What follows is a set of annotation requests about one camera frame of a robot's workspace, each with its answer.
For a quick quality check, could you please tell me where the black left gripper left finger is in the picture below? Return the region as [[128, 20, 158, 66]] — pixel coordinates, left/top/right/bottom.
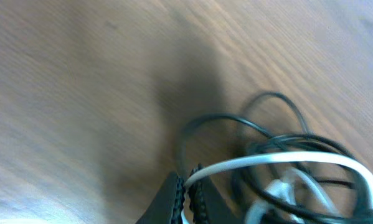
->
[[136, 172, 185, 224]]

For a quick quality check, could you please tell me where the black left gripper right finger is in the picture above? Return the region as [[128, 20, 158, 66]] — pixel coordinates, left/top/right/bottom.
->
[[187, 177, 241, 224]]

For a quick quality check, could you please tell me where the white cable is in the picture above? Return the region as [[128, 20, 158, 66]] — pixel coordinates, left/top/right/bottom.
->
[[181, 151, 373, 224]]

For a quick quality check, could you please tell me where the black cable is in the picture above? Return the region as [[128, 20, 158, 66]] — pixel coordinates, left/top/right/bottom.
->
[[176, 90, 373, 224]]

